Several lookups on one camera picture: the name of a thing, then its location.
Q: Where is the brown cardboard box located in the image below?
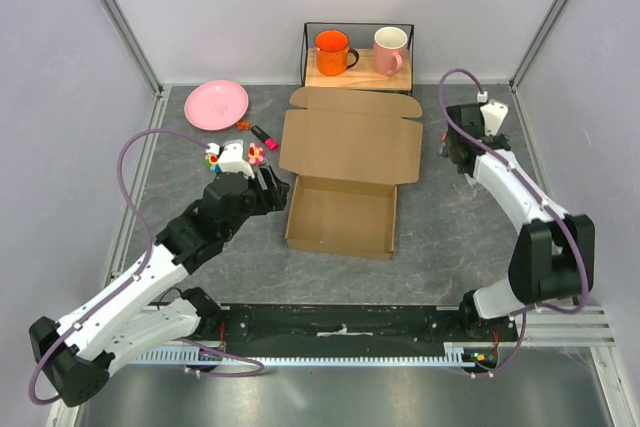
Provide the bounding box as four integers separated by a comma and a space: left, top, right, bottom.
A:
279, 86, 423, 260

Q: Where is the slotted cable duct rail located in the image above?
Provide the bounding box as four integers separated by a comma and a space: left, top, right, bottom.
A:
129, 341, 501, 367

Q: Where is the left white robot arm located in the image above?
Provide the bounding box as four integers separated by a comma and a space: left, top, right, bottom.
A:
28, 165, 290, 407

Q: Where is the pink round plate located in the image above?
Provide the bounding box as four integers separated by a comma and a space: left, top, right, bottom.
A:
184, 80, 249, 131

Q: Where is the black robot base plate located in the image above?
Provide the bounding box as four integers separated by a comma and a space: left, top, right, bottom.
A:
195, 303, 518, 347

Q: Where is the left rainbow flower plush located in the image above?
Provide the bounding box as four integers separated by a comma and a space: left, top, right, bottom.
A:
205, 153, 220, 172

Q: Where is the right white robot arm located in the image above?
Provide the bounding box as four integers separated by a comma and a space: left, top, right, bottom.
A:
443, 102, 595, 341

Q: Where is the pink black highlighter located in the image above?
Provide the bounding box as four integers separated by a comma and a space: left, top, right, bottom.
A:
251, 125, 279, 151

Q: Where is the black wire wooden shelf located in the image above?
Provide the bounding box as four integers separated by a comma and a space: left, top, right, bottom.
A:
299, 21, 415, 95

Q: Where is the pink petal flower plush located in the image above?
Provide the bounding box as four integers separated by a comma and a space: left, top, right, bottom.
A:
248, 143, 265, 165

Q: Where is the pink ceramic mug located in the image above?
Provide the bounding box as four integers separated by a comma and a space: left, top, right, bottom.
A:
373, 26, 408, 76

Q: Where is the orange enamel mug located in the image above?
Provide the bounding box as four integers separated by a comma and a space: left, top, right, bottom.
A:
314, 29, 360, 76

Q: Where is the small orange bow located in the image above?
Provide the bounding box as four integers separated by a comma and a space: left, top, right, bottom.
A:
236, 120, 252, 131

